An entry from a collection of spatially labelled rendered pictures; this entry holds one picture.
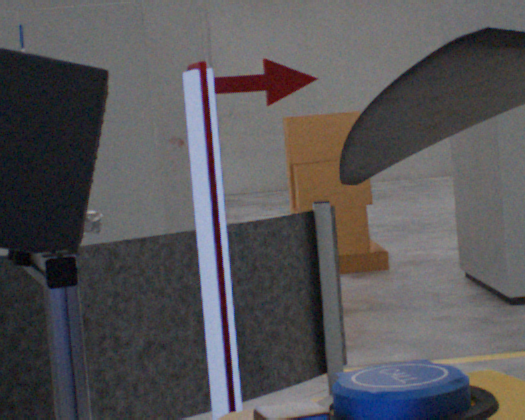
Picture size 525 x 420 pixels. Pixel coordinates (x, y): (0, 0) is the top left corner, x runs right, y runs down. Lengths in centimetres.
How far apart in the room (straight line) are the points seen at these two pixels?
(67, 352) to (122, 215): 554
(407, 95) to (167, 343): 192
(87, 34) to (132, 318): 434
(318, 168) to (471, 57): 814
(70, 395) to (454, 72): 64
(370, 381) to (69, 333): 78
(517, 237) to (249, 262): 431
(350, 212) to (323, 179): 33
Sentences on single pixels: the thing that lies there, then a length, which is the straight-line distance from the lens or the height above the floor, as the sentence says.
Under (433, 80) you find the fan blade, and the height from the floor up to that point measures 117.
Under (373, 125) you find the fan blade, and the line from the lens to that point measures 63.
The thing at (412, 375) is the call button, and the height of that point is 108.
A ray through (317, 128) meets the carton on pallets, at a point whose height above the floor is 112.
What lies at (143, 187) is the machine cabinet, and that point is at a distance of 661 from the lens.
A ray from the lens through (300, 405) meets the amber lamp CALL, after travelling 33.
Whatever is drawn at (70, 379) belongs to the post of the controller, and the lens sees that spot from 111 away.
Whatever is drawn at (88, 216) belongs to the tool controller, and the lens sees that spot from 117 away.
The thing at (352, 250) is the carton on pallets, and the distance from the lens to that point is 876.
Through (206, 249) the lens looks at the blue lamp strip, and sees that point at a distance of 57.
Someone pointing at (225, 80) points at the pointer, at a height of 118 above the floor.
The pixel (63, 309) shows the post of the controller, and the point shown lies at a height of 100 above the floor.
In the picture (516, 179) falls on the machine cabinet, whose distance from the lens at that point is 677.
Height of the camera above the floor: 116
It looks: 3 degrees down
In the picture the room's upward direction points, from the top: 5 degrees counter-clockwise
